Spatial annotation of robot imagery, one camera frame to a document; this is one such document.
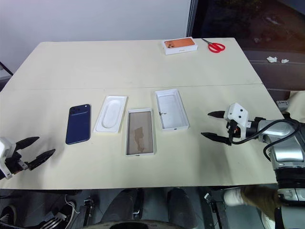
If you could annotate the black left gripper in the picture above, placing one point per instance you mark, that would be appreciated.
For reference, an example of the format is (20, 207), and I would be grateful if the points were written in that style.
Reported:
(14, 162)

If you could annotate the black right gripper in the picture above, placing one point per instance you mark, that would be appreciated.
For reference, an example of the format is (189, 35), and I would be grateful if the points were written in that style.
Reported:
(234, 133)

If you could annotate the white box lid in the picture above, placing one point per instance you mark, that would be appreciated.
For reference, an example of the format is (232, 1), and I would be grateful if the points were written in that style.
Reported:
(172, 109)

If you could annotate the dark blue smartphone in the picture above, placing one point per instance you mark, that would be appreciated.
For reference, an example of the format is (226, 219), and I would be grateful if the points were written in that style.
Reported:
(78, 125)

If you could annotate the white box base brown inside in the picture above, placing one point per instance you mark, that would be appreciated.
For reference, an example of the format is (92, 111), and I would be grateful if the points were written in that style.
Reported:
(140, 133)

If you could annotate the white paper insert tray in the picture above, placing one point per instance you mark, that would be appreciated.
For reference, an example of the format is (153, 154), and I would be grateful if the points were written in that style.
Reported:
(110, 114)

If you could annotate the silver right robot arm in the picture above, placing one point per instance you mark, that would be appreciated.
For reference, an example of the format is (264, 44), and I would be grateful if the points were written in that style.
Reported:
(283, 152)

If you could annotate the grey plastic power adapter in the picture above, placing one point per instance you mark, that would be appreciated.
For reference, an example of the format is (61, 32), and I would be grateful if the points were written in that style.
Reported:
(282, 105)

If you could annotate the orange print phone box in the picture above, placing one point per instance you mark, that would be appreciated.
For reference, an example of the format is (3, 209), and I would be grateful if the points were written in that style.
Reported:
(179, 45)

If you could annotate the black and white sneaker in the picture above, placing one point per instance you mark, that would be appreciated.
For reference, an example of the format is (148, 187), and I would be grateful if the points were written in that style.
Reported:
(8, 214)

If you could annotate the white shoe brown trouser leg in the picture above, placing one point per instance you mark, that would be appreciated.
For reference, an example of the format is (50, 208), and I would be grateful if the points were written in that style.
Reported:
(252, 196)

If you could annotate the black stand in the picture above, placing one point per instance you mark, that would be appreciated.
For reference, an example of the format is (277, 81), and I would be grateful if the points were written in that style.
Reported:
(4, 74)

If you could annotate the crumpled white paper scrap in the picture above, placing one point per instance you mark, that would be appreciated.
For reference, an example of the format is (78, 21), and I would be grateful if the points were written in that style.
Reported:
(272, 59)
(284, 60)

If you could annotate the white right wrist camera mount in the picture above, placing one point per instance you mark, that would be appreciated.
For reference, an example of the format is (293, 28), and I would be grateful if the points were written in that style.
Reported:
(237, 114)

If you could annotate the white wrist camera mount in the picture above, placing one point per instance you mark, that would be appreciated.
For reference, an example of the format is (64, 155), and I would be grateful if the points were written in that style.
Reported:
(3, 145)
(237, 114)

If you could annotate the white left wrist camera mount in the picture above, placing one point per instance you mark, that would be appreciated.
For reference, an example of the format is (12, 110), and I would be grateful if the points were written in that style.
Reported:
(3, 145)

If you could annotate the dark window frame post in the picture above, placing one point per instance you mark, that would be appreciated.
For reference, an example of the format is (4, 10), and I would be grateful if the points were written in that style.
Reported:
(193, 17)

